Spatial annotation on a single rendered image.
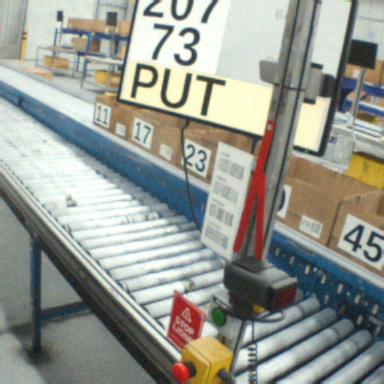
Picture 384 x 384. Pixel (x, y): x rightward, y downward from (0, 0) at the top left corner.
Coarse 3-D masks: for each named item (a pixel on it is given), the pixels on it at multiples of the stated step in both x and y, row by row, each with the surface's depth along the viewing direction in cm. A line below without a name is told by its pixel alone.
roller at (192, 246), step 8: (160, 248) 144; (168, 248) 145; (176, 248) 147; (184, 248) 149; (192, 248) 151; (200, 248) 153; (120, 256) 134; (128, 256) 135; (136, 256) 137; (144, 256) 138; (152, 256) 140; (160, 256) 142; (168, 256) 144; (104, 264) 129; (112, 264) 131; (120, 264) 132; (128, 264) 134
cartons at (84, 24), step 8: (72, 24) 1262; (80, 24) 1218; (88, 24) 1179; (96, 24) 1144; (104, 24) 1109; (120, 24) 1046; (128, 24) 1020; (120, 32) 1048; (128, 32) 1023; (72, 40) 1213; (80, 40) 1173; (96, 40) 1152; (80, 48) 1175; (96, 48) 1161; (376, 64) 556; (352, 72) 589; (368, 72) 568; (376, 72) 558; (368, 80) 570; (376, 80) 560
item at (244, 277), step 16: (224, 272) 71; (240, 272) 69; (256, 272) 67; (272, 272) 68; (240, 288) 69; (256, 288) 66; (272, 288) 64; (288, 288) 65; (240, 304) 71; (256, 304) 67; (272, 304) 64; (288, 304) 67
